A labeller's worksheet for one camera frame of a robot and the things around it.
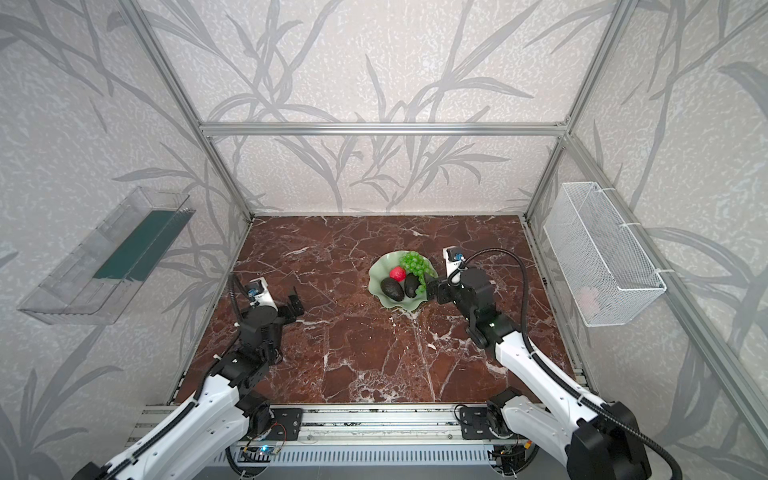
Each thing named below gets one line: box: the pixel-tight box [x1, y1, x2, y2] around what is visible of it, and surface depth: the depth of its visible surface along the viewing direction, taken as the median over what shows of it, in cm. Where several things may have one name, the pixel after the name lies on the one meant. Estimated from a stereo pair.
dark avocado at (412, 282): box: [404, 272, 420, 298], surface depth 98 cm
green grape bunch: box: [400, 251, 438, 295], surface depth 98 cm
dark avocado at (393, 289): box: [380, 277, 405, 302], surface depth 96 cm
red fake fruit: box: [389, 266, 407, 283], surface depth 100 cm
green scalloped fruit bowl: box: [368, 251, 428, 312], surface depth 101 cm
